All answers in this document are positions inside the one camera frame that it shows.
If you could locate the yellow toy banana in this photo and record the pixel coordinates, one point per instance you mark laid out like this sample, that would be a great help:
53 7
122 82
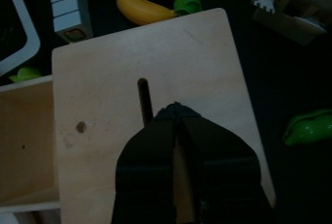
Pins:
141 8

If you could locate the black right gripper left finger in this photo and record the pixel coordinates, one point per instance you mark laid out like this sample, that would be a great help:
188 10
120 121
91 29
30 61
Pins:
145 176

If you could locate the grey white striped toy block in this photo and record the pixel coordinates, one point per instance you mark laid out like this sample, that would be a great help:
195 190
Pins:
67 6

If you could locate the green toy pepper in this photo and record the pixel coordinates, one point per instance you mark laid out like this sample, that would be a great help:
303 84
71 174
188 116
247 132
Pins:
310 129

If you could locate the black and white tray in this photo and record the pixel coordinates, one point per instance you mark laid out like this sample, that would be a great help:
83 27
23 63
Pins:
30 43

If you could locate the light wooden board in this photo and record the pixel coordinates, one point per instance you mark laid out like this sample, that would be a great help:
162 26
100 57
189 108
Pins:
173 56

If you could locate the light wooden cabinet box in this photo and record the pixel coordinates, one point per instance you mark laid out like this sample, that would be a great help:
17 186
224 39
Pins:
26 144

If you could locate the white toy machine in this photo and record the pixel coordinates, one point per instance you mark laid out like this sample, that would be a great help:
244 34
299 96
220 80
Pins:
294 11

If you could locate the small light green toy vegetable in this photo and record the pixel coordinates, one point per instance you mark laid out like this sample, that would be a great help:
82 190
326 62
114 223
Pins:
26 73

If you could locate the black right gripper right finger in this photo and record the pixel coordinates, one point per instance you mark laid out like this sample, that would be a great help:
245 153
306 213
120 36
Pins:
229 182

